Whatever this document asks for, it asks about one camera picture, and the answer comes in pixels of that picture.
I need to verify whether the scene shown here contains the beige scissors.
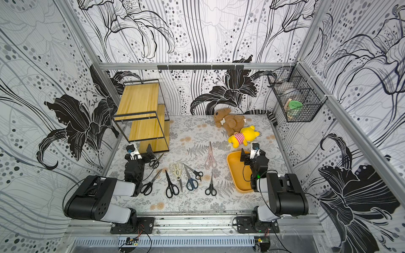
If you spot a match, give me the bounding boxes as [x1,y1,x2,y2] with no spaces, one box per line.
[169,161,183,192]

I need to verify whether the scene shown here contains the pink scissors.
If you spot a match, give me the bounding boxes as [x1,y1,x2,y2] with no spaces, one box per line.
[205,142,217,170]

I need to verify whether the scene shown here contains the blue handled scissors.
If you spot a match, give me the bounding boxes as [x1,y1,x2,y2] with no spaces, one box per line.
[184,164,198,191]

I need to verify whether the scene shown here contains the small black scissors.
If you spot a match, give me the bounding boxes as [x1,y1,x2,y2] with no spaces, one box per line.
[184,164,204,181]
[149,154,163,169]

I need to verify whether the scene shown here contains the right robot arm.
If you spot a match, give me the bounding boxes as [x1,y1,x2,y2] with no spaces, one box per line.
[240,143,309,222]

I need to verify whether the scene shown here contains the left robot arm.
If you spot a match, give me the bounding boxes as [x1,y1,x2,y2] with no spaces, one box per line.
[63,144,156,227]

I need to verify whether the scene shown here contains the orange storage box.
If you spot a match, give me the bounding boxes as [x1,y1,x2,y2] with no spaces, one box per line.
[227,151,254,194]

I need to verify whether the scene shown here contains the long black scissors left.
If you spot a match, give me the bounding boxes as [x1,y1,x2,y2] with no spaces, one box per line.
[140,169,162,196]

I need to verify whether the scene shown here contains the yellow plush toy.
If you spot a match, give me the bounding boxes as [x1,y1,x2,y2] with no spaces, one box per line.
[228,125,260,148]

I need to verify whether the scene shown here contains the brown teddy bear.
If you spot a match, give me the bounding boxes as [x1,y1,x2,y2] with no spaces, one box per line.
[214,108,246,137]

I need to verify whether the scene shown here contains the striped plush tail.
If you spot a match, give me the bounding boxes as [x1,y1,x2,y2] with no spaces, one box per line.
[244,109,278,126]

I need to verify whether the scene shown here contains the wooden two-tier shelf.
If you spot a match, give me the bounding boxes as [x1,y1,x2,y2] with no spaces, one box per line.
[113,79,170,153]

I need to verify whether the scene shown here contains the floral table mat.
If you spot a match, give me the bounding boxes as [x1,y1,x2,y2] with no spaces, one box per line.
[104,114,293,213]

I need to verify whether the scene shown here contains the green lidded container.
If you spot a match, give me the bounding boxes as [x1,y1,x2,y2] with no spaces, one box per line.
[286,100,303,119]

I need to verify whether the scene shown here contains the small circuit board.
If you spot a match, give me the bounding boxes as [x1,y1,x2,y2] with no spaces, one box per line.
[124,237,139,247]

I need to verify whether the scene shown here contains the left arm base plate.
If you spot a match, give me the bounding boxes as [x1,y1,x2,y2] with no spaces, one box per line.
[110,217,155,235]

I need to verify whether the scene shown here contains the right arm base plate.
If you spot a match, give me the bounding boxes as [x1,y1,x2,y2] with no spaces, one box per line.
[232,216,279,234]

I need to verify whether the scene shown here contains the white cable duct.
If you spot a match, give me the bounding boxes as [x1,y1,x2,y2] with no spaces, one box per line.
[73,236,255,248]

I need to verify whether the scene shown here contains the black wire basket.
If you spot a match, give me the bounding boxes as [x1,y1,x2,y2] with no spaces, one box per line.
[267,65,323,123]

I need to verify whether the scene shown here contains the black wall rail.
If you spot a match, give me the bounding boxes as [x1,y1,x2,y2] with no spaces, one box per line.
[157,64,245,70]

